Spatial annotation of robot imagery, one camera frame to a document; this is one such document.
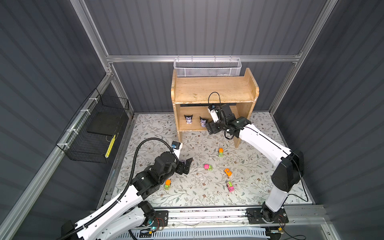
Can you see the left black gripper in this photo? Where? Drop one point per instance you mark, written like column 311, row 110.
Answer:
column 180, row 169

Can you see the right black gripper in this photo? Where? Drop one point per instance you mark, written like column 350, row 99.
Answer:
column 211, row 128

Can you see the black purple toy figure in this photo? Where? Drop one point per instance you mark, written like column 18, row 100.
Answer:
column 189, row 119
column 203, row 122

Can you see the pink green toy bus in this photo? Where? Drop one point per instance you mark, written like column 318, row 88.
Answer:
column 230, row 186

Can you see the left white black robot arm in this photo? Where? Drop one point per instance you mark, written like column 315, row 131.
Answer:
column 130, row 209

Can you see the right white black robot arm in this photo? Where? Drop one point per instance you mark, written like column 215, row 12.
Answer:
column 289, row 165

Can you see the wooden two-tier shelf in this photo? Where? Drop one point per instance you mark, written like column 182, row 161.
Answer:
column 191, row 96

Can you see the orange green toy car near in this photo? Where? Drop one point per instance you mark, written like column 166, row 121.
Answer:
column 167, row 184

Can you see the pink green toy car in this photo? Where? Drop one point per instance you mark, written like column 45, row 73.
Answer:
column 208, row 167

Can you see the orange green toy truck far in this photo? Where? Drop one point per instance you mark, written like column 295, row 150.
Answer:
column 221, row 152

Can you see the floral patterned table mat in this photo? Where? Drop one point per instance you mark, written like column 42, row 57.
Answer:
column 251, row 170

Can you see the yellow green marker strip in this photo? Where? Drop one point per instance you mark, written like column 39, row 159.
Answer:
column 110, row 147

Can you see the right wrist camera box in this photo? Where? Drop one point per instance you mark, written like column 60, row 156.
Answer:
column 213, row 112

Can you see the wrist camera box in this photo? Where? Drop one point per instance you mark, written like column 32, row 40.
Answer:
column 213, row 112
column 177, row 147

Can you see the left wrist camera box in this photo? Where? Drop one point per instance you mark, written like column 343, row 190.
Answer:
column 177, row 147

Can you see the white wire mesh basket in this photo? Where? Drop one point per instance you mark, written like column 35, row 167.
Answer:
column 216, row 67

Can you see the white ventilated cable duct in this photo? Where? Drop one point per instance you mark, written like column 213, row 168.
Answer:
column 205, row 233

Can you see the black wire wall basket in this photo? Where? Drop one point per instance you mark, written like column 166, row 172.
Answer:
column 88, row 137

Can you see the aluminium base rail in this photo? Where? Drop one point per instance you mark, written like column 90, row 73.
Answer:
column 215, row 217

